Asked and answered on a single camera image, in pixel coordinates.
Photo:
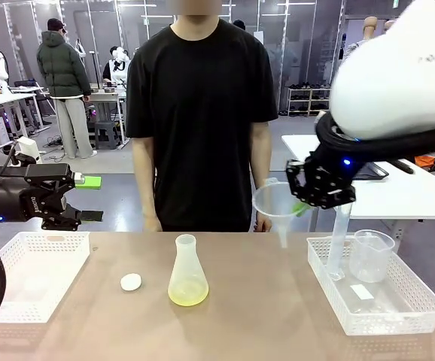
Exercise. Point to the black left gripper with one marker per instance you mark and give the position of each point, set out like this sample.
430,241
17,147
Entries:
8,199

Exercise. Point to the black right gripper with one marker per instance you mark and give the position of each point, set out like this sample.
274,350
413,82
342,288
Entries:
332,167

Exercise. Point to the clear plastic funnel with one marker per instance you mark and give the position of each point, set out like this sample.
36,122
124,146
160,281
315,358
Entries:
274,201

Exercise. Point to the clear plastic beaker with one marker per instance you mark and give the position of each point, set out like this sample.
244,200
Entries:
372,255

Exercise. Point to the white round stopper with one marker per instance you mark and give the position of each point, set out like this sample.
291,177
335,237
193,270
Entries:
131,282

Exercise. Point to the white perforated plastic basket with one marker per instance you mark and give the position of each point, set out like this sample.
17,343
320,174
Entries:
390,301
52,270

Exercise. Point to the translucent white Erlenmeyer flask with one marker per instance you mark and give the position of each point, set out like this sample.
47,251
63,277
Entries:
187,278

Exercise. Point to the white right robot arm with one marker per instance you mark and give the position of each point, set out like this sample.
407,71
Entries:
398,75

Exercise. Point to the person's left forearm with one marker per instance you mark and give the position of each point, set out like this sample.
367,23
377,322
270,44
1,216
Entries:
260,165

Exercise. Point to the person's right forearm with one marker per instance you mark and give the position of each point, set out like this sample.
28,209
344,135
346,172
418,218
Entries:
144,176

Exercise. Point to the person's left hand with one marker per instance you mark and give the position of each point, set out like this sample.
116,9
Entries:
264,225

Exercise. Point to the person's right hand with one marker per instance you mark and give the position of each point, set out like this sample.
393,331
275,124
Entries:
153,223

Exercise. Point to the clear graduated cylinder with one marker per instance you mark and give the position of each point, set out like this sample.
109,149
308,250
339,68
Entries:
337,248

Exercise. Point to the grey plastic step stool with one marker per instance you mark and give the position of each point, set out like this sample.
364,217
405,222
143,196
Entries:
106,133

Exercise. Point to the white shoe rack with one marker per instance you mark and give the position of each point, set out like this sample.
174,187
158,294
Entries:
308,97

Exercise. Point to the large white table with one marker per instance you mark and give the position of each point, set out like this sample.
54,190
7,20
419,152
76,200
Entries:
409,195

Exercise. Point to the grey workbench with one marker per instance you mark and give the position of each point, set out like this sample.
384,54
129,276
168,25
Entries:
108,96

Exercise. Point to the white desk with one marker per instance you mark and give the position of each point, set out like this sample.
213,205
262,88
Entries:
3,99

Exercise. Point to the orange cloth bundle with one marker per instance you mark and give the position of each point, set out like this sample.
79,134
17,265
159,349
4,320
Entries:
426,161

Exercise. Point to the person in green puffer jacket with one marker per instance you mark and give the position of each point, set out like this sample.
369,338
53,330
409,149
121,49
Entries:
61,67

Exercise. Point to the person in black T-shirt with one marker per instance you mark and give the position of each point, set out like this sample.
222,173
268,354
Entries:
202,113

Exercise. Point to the mannequin in grey shirt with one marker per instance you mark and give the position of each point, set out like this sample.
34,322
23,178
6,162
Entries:
368,30

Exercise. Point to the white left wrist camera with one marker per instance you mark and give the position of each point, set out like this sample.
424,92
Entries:
27,148

